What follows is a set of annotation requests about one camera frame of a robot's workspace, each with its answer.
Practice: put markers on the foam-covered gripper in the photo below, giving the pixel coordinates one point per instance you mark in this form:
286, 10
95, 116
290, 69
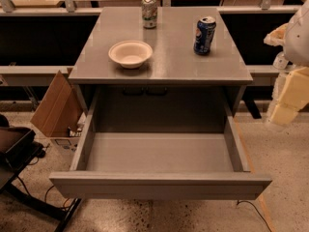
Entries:
298, 41

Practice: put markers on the grey top drawer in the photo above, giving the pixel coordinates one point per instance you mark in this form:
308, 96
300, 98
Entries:
160, 144

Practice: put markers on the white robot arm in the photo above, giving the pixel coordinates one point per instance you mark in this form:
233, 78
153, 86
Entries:
294, 37

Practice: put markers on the grey drawer cabinet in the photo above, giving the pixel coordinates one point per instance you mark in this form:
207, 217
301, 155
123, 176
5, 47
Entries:
173, 60

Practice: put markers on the blue pepsi can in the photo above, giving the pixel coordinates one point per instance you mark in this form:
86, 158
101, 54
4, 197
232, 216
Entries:
205, 29

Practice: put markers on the white paper bowl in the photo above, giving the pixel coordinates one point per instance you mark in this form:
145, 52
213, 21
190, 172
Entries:
130, 54

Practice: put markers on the green white soda can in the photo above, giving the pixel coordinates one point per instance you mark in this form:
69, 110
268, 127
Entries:
149, 13

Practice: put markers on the brown cardboard box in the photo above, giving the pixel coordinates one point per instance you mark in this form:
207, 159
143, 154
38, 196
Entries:
59, 110

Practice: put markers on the grey metal shelf rail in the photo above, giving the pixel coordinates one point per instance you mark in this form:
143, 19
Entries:
30, 75

